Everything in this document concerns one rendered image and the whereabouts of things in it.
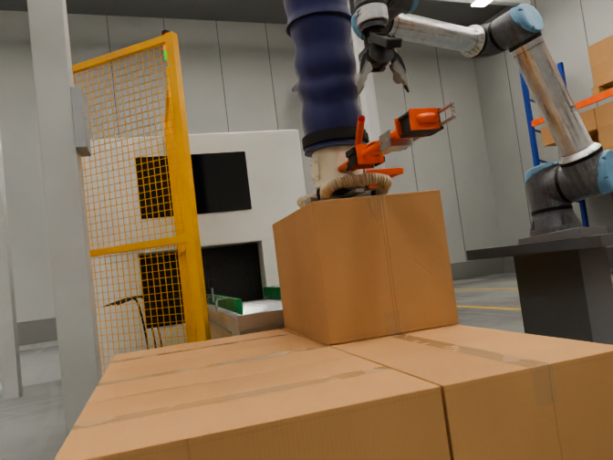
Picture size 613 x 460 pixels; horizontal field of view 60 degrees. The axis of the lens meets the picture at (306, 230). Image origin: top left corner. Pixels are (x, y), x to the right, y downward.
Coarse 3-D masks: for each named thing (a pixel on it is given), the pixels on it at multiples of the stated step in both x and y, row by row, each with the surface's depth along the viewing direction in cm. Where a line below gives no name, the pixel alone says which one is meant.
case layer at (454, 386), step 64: (128, 384) 124; (192, 384) 115; (256, 384) 107; (320, 384) 100; (384, 384) 94; (448, 384) 89; (512, 384) 92; (576, 384) 95; (64, 448) 79; (128, 448) 75; (192, 448) 76; (256, 448) 79; (320, 448) 82; (384, 448) 84; (448, 448) 87; (512, 448) 90; (576, 448) 94
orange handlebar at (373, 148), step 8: (432, 112) 123; (424, 120) 122; (432, 120) 122; (392, 136) 135; (368, 144) 150; (376, 144) 145; (368, 152) 152; (376, 152) 149; (384, 152) 150; (344, 168) 171; (392, 168) 194; (400, 168) 195; (392, 176) 202
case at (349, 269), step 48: (432, 192) 158; (288, 240) 181; (336, 240) 149; (384, 240) 152; (432, 240) 156; (288, 288) 189; (336, 288) 147; (384, 288) 151; (432, 288) 155; (336, 336) 146
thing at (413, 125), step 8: (408, 112) 124; (416, 112) 123; (424, 112) 123; (400, 120) 129; (408, 120) 126; (416, 120) 122; (400, 128) 130; (408, 128) 126; (416, 128) 122; (424, 128) 123; (432, 128) 123; (400, 136) 129; (408, 136) 128; (416, 136) 130; (424, 136) 131
